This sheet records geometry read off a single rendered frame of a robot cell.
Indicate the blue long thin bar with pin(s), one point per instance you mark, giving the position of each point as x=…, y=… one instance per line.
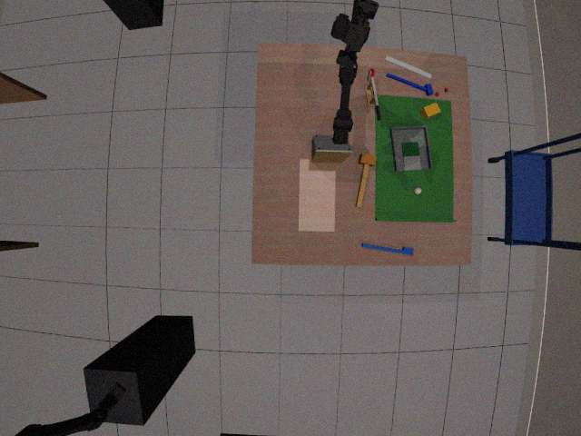
x=404, y=250

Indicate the red putter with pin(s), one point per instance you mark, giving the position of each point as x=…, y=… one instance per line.
x=370, y=78

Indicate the blue golf putter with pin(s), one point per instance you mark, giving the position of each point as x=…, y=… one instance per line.
x=427, y=88

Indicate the white flat bar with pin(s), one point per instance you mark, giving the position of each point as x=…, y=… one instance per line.
x=408, y=66

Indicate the green mat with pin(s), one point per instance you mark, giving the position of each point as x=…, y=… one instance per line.
x=395, y=197

